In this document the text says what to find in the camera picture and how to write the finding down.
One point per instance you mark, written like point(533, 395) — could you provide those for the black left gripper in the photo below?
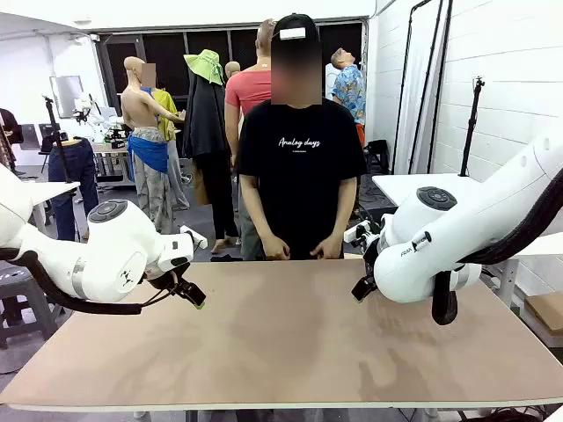
point(169, 283)

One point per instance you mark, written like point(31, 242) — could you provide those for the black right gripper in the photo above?
point(371, 257)

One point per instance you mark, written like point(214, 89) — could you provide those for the person's left forearm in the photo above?
point(345, 206)

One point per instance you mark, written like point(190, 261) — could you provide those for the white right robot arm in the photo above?
point(475, 220)

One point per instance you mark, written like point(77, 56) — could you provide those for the person's right forearm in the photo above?
point(255, 206)

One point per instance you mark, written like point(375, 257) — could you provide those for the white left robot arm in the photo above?
point(110, 255)

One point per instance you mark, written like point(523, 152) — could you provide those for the person's left hand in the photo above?
point(330, 248)

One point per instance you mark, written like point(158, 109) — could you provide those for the person's right hand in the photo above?
point(277, 248)

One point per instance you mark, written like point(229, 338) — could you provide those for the person in black t-shirt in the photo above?
point(303, 176)

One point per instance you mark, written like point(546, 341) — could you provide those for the black chair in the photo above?
point(377, 154)

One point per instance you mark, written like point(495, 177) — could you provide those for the grey plastic stool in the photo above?
point(26, 290)

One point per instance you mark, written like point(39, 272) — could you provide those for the mannequin with green hat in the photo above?
point(206, 127)

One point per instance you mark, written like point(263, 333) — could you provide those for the blue jeans on mannequin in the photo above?
point(72, 167)

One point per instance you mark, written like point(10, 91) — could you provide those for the brown cardboard box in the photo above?
point(547, 310)

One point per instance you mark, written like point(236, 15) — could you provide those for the person in yellow shirt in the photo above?
point(167, 110)

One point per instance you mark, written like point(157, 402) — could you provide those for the bare mannequin with blue cloth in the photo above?
point(138, 114)

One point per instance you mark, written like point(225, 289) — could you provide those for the black tripod stand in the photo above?
point(473, 127)
point(56, 132)

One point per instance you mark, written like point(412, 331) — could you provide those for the mannequin with floral shirt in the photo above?
point(349, 92)

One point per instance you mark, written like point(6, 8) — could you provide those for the mannequin with red top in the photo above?
point(246, 96)

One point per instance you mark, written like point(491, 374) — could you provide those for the black backdrop stand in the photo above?
point(442, 88)

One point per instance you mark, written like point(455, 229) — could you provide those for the green bucket hat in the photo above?
point(206, 66)

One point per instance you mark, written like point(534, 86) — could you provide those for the black cap with white patch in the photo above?
point(297, 26)

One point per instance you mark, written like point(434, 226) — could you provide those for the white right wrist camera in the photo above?
point(356, 232)

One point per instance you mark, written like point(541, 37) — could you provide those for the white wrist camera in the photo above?
point(356, 232)
point(195, 237)

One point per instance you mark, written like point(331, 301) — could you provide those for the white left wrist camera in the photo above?
point(195, 237)

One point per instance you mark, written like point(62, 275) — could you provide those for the grey wall monitor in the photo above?
point(66, 96)

